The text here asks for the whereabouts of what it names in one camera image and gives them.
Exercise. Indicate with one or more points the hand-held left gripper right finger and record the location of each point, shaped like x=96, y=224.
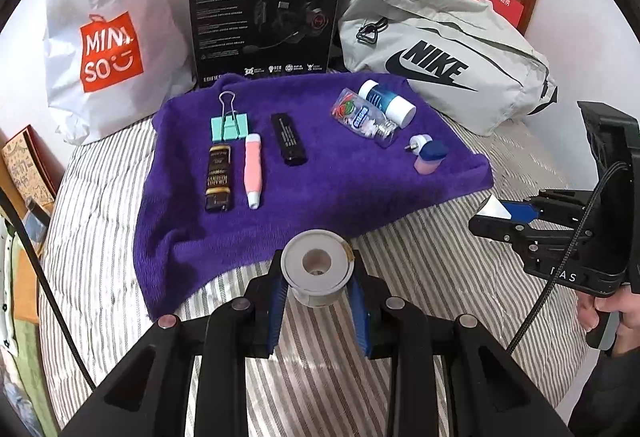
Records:
x=361, y=312

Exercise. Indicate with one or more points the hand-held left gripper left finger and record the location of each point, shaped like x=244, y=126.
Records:
x=275, y=312

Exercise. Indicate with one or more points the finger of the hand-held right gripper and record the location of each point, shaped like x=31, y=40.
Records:
x=500, y=229
x=522, y=211

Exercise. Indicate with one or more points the grey tape roll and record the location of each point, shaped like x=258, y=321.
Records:
x=297, y=267

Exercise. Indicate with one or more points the pink bottle with blue cap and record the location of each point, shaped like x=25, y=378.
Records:
x=431, y=159

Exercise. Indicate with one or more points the small white cap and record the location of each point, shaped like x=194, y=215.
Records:
x=419, y=143

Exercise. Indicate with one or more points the pink and white pen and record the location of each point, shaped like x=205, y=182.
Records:
x=252, y=172

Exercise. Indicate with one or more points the black and gold lighter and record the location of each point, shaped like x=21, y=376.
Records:
x=219, y=177

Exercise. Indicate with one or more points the black rectangular stick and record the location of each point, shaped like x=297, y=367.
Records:
x=289, y=139

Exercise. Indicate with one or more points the clear bottle with silver cap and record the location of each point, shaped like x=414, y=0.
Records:
x=360, y=119

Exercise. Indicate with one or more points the person's right forearm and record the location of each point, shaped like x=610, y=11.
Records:
x=610, y=397

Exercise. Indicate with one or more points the person's right hand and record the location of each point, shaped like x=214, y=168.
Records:
x=631, y=322

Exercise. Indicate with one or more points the striped bed mattress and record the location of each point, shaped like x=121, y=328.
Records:
x=450, y=277

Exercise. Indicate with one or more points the purple towel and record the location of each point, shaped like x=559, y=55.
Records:
x=325, y=182

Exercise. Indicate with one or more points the white jar with blue label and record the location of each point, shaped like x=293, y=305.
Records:
x=389, y=101

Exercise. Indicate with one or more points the green binder clip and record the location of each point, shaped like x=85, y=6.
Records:
x=229, y=128

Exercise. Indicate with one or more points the grey waist bag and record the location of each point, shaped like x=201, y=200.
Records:
x=450, y=32

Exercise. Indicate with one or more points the green cloth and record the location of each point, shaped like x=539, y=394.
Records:
x=32, y=367

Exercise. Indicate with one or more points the orange cardboard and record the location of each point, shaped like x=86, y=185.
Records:
x=25, y=287

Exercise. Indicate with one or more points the white black spotted cloth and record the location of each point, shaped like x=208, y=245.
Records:
x=10, y=277

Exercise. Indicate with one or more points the brown patterned box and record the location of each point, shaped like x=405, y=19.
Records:
x=25, y=167

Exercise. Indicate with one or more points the black headset box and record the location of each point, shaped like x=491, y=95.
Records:
x=260, y=17

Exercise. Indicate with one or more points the white plastic shopping bag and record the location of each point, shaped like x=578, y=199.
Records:
x=110, y=7

